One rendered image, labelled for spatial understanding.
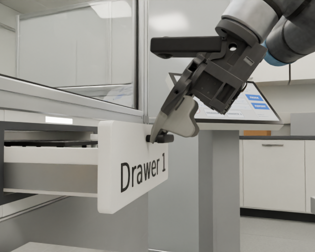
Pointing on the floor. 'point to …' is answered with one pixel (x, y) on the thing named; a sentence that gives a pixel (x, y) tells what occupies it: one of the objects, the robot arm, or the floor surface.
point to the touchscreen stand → (219, 191)
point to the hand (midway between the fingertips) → (155, 133)
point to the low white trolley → (31, 246)
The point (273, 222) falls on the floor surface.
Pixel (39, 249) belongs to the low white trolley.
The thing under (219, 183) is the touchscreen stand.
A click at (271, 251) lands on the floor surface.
